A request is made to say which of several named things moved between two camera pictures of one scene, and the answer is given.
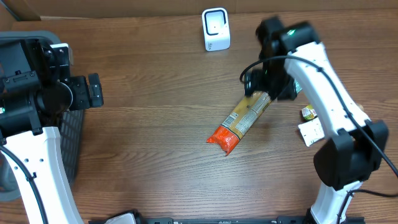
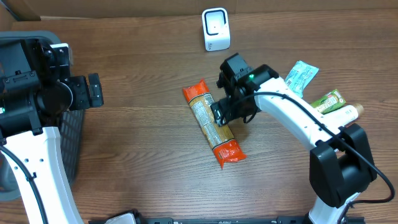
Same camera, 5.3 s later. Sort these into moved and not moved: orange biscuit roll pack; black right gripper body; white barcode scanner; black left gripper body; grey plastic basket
Moved: orange biscuit roll pack; black right gripper body
Not moved: black left gripper body; grey plastic basket; white barcode scanner
